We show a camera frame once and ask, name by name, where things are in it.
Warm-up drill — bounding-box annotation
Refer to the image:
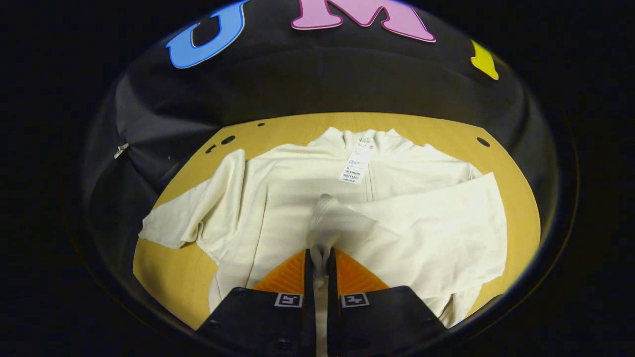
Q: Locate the cream white sweatshirt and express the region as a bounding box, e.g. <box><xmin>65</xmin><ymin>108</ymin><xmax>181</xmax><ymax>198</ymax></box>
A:
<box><xmin>138</xmin><ymin>126</ymin><xmax>508</xmax><ymax>357</ymax></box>

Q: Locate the black backdrop cloth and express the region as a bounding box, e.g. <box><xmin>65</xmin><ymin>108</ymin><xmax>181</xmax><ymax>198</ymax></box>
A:
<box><xmin>82</xmin><ymin>0</ymin><xmax>561</xmax><ymax>238</ymax></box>

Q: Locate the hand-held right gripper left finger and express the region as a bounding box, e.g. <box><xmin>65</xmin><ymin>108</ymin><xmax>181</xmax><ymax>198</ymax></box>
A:
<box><xmin>196</xmin><ymin>248</ymin><xmax>317</xmax><ymax>357</ymax></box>

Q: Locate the white paper hang tag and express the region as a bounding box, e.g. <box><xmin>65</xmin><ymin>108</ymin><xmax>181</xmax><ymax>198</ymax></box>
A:
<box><xmin>339</xmin><ymin>140</ymin><xmax>374</xmax><ymax>185</ymax></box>

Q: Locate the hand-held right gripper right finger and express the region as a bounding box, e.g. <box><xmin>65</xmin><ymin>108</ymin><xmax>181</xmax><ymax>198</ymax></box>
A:
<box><xmin>326</xmin><ymin>248</ymin><xmax>449</xmax><ymax>357</ymax></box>

